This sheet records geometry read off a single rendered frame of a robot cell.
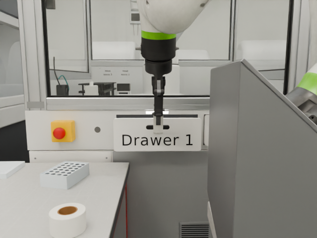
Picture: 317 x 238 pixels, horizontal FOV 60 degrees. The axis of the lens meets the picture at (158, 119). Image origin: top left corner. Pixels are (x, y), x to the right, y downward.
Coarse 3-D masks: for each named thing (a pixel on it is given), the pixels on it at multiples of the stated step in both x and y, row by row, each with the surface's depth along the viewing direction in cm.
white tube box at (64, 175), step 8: (56, 168) 81; (64, 168) 82; (72, 168) 82; (80, 168) 81; (88, 168) 85; (40, 176) 76; (48, 176) 75; (56, 176) 75; (64, 176) 74; (72, 176) 77; (80, 176) 81; (48, 184) 76; (56, 184) 75; (64, 184) 74; (72, 184) 77
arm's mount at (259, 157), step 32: (224, 64) 47; (224, 96) 45; (256, 96) 33; (224, 128) 44; (256, 128) 33; (288, 128) 33; (224, 160) 44; (256, 160) 34; (288, 160) 34; (224, 192) 43; (256, 192) 34; (288, 192) 34; (224, 224) 43; (256, 224) 35; (288, 224) 35
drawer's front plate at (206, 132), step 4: (208, 116) 97; (204, 120) 99; (208, 120) 97; (204, 124) 99; (208, 124) 98; (204, 128) 99; (208, 128) 98; (204, 132) 99; (208, 132) 98; (204, 136) 99; (208, 136) 98; (204, 140) 99; (208, 140) 98; (208, 144) 99
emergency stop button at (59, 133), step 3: (54, 129) 92; (57, 129) 91; (60, 129) 91; (63, 129) 92; (54, 132) 91; (57, 132) 91; (60, 132) 91; (63, 132) 92; (54, 135) 92; (57, 135) 91; (60, 135) 92; (63, 135) 92; (57, 138) 92; (60, 138) 92
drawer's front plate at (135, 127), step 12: (120, 120) 90; (132, 120) 90; (144, 120) 90; (168, 120) 90; (180, 120) 90; (192, 120) 90; (120, 132) 90; (132, 132) 90; (144, 132) 90; (168, 132) 90; (180, 132) 90; (192, 132) 91; (120, 144) 91; (132, 144) 91; (156, 144) 91; (180, 144) 91; (192, 144) 91
